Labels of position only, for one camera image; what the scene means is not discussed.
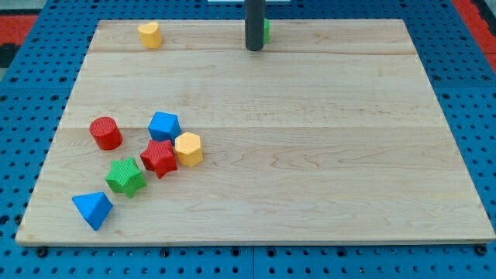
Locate green star block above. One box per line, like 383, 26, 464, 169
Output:
105, 157, 147, 198

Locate blue triangle block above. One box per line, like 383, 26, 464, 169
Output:
72, 192, 113, 231

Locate red star block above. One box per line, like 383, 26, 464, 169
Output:
139, 139, 177, 179

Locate yellow hexagon block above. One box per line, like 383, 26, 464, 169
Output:
174, 132, 204, 167

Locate yellow heart block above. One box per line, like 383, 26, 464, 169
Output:
137, 21, 163, 49

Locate red cylinder block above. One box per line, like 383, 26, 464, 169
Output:
89, 116, 122, 150

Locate wooden board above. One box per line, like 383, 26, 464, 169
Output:
15, 19, 495, 246

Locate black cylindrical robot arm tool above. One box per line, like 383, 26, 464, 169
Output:
245, 0, 265, 51

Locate green block behind tool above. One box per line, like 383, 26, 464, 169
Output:
263, 19, 270, 44

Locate blue cube block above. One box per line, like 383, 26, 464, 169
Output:
148, 112, 181, 144

